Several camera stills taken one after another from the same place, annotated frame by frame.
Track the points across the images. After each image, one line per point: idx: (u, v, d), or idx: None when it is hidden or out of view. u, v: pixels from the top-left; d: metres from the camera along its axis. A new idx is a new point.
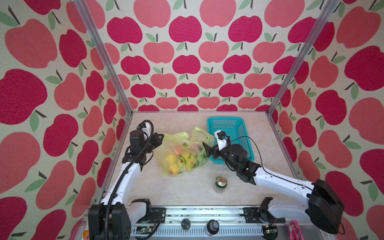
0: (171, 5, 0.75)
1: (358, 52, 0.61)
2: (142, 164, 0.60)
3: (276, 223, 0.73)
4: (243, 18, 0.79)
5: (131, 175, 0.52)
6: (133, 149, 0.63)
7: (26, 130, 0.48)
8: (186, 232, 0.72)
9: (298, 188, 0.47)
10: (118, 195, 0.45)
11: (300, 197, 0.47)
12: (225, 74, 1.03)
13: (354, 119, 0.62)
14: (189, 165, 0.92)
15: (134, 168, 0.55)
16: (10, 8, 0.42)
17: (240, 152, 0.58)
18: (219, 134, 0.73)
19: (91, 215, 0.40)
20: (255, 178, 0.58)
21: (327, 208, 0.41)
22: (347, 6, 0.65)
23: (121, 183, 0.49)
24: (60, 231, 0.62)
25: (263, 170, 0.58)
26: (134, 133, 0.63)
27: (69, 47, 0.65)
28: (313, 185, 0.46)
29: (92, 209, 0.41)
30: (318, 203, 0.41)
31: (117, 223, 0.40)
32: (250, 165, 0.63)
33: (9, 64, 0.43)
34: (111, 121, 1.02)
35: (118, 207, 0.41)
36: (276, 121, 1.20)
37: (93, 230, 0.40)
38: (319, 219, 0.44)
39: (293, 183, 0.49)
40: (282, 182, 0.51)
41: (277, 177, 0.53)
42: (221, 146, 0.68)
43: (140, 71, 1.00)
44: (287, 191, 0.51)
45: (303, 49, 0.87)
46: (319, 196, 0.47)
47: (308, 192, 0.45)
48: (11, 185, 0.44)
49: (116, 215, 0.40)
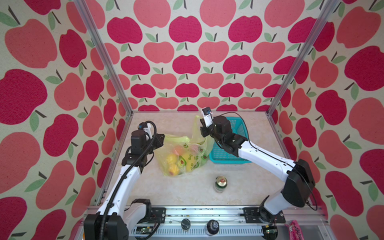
0: (171, 5, 0.75)
1: (358, 52, 0.61)
2: (142, 167, 0.58)
3: (276, 223, 0.73)
4: (243, 18, 0.79)
5: (130, 180, 0.50)
6: (134, 150, 0.61)
7: (26, 130, 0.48)
8: (186, 232, 0.72)
9: (280, 165, 0.48)
10: (114, 205, 0.43)
11: (279, 173, 0.49)
12: (225, 74, 1.03)
13: (354, 119, 0.62)
14: (189, 166, 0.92)
15: (133, 173, 0.53)
16: (10, 7, 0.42)
17: (224, 120, 0.59)
18: (204, 109, 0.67)
19: (87, 225, 0.39)
20: (239, 151, 0.58)
21: (302, 185, 0.42)
22: (347, 6, 0.65)
23: (119, 191, 0.47)
24: (60, 231, 0.62)
25: (249, 144, 0.57)
26: (136, 133, 0.61)
27: (69, 47, 0.65)
28: (295, 163, 0.47)
29: (87, 218, 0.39)
30: (295, 179, 0.43)
31: (113, 234, 0.39)
32: (236, 138, 0.61)
33: (9, 64, 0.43)
34: (111, 121, 1.02)
35: (114, 218, 0.40)
36: (276, 121, 1.20)
37: (90, 238, 0.39)
38: (290, 194, 0.47)
39: (276, 159, 0.49)
40: (266, 157, 0.51)
41: (262, 151, 0.53)
42: (208, 122, 0.69)
43: (140, 71, 1.00)
44: (266, 166, 0.52)
45: (303, 49, 0.87)
46: (298, 174, 0.44)
47: (288, 169, 0.46)
48: (12, 185, 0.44)
49: (111, 226, 0.39)
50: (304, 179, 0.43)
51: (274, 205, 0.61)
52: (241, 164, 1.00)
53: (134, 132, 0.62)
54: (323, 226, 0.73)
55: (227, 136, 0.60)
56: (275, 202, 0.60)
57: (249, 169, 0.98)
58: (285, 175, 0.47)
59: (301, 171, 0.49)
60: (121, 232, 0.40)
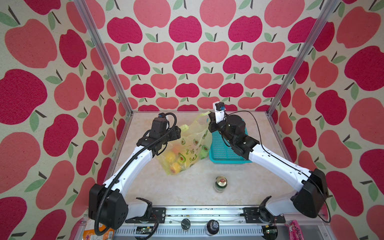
0: (171, 5, 0.75)
1: (358, 52, 0.61)
2: (155, 152, 0.58)
3: (276, 223, 0.73)
4: (243, 18, 0.79)
5: (139, 161, 0.51)
6: (152, 134, 0.62)
7: (26, 130, 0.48)
8: (186, 232, 0.72)
9: (295, 173, 0.46)
10: (119, 182, 0.44)
11: (293, 182, 0.47)
12: (225, 74, 1.03)
13: (354, 119, 0.62)
14: (188, 161, 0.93)
15: (145, 155, 0.53)
16: (10, 8, 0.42)
17: (239, 121, 0.54)
18: (217, 105, 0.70)
19: (92, 193, 0.41)
20: (250, 154, 0.56)
21: (316, 196, 0.40)
22: (347, 6, 0.65)
23: (127, 169, 0.48)
24: (60, 231, 0.62)
25: (261, 148, 0.54)
26: (158, 119, 0.62)
27: (69, 47, 0.65)
28: (310, 172, 0.45)
29: (93, 188, 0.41)
30: (310, 190, 0.41)
31: (111, 209, 0.40)
32: (247, 140, 0.58)
33: (9, 64, 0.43)
34: (111, 121, 1.02)
35: (116, 194, 0.41)
36: (276, 121, 1.20)
37: (91, 207, 0.42)
38: (302, 203, 0.46)
39: (290, 167, 0.47)
40: (279, 164, 0.49)
41: (275, 157, 0.50)
42: (219, 118, 0.64)
43: (140, 71, 1.00)
44: (279, 173, 0.50)
45: (303, 49, 0.87)
46: (314, 184, 0.42)
47: (303, 179, 0.44)
48: (11, 185, 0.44)
49: (111, 202, 0.40)
50: (319, 190, 0.41)
51: (275, 207, 0.61)
52: (241, 164, 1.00)
53: (158, 118, 0.63)
54: (322, 226, 0.73)
55: (238, 138, 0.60)
56: (279, 205, 0.59)
57: (248, 169, 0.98)
58: (299, 185, 0.45)
59: (316, 181, 0.47)
60: (119, 209, 0.41)
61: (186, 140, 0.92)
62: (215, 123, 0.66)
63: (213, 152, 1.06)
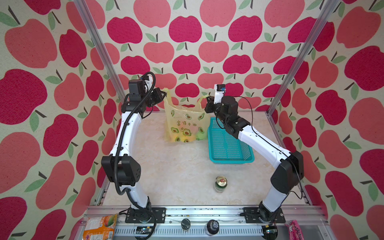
0: (171, 5, 0.75)
1: (358, 52, 0.61)
2: (142, 113, 0.59)
3: (277, 223, 0.74)
4: (243, 18, 0.79)
5: (132, 126, 0.53)
6: (132, 97, 0.62)
7: (25, 130, 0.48)
8: (186, 232, 0.72)
9: (276, 152, 0.49)
10: (124, 148, 0.49)
11: (273, 160, 0.51)
12: (225, 74, 1.03)
13: (354, 119, 0.62)
14: (184, 135, 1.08)
15: (135, 119, 0.55)
16: (10, 7, 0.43)
17: (232, 101, 0.58)
18: (219, 86, 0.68)
19: (104, 164, 0.46)
20: (239, 133, 0.60)
21: (291, 174, 0.44)
22: (347, 6, 0.65)
23: (125, 135, 0.51)
24: (60, 231, 0.62)
25: (251, 129, 0.58)
26: (133, 81, 0.59)
27: (69, 46, 0.65)
28: (290, 153, 0.49)
29: (103, 159, 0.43)
30: (286, 167, 0.45)
31: (128, 170, 0.47)
32: (240, 120, 0.62)
33: (9, 64, 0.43)
34: (111, 121, 1.02)
35: (126, 158, 0.47)
36: (276, 121, 1.20)
37: (109, 173, 0.48)
38: (277, 179, 0.50)
39: (273, 147, 0.51)
40: (263, 143, 0.53)
41: (261, 137, 0.54)
42: (217, 99, 0.68)
43: (140, 71, 1.00)
44: (262, 152, 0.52)
45: (303, 48, 0.87)
46: (291, 163, 0.46)
47: (282, 158, 0.48)
48: (11, 185, 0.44)
49: (126, 164, 0.46)
50: (294, 170, 0.45)
51: (268, 198, 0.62)
52: (241, 164, 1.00)
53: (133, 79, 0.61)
54: (322, 226, 0.73)
55: (231, 117, 0.63)
56: (269, 195, 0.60)
57: (249, 169, 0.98)
58: (277, 163, 0.50)
59: (294, 162, 0.51)
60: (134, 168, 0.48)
61: (176, 113, 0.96)
62: (212, 104, 0.70)
63: (212, 152, 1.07)
